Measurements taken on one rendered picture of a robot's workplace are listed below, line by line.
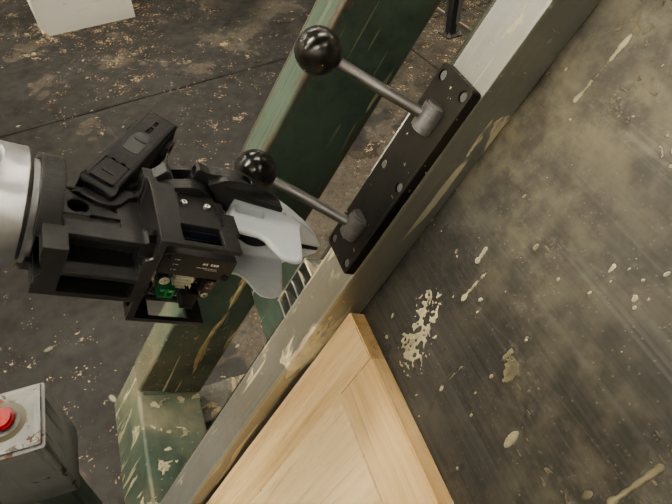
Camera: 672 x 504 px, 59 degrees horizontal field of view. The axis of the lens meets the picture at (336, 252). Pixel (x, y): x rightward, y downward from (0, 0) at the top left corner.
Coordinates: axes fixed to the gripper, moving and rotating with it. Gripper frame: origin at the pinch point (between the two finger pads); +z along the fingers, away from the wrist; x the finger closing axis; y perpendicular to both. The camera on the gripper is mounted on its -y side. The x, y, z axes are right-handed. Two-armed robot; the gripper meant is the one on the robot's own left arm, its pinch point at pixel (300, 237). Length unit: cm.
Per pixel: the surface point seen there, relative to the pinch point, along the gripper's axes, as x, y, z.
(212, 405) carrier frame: -61, -25, 22
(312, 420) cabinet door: -19.5, 4.7, 10.2
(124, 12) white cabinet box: -126, -365, 59
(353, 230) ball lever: 0.1, -2.4, 6.4
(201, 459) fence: -41.2, -3.6, 8.2
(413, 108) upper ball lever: 12.1, -3.6, 5.4
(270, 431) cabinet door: -27.4, 1.0, 10.2
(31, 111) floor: -160, -273, 11
